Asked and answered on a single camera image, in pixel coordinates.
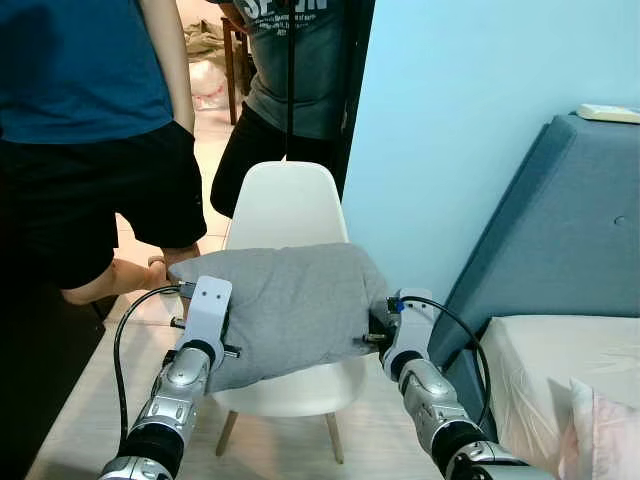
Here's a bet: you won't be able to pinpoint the pink white pillow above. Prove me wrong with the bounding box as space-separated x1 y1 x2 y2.
560 378 640 480

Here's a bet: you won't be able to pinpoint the black low cabinet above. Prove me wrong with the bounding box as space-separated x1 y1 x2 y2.
0 280 103 480

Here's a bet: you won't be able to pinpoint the person in grey shirt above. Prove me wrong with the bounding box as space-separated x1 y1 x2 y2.
210 0 376 219

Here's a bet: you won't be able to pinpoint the person in blue shirt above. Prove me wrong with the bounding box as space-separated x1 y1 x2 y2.
0 0 208 306

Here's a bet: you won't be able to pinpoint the brown wooden chair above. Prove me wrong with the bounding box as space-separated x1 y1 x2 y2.
220 12 251 126

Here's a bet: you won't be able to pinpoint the white plastic chair wooden legs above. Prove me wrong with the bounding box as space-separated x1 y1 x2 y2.
210 160 368 466

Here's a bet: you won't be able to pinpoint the white flat box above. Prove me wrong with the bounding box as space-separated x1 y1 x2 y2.
578 103 640 124

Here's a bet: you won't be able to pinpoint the black door frame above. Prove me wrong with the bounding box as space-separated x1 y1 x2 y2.
340 0 377 196

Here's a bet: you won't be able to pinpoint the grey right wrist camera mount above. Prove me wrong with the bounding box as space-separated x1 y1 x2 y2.
385 290 436 357

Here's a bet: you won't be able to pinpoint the white translucent plastic bag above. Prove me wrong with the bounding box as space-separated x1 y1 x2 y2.
188 60 231 109

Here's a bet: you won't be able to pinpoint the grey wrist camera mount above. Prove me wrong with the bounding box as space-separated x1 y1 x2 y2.
385 290 436 357
183 276 233 351

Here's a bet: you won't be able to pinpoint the grey fabric pillow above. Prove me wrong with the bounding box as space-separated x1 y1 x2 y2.
168 242 393 393

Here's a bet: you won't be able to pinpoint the brown crumpled cloth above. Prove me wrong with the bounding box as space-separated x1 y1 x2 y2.
185 20 229 61

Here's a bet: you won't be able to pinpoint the white sheeted mattress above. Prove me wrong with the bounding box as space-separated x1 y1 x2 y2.
480 315 640 480

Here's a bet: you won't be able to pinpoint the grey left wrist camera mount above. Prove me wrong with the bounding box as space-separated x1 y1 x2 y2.
183 276 233 351

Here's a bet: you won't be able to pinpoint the thin black pole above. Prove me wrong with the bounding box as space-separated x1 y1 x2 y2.
288 0 298 161

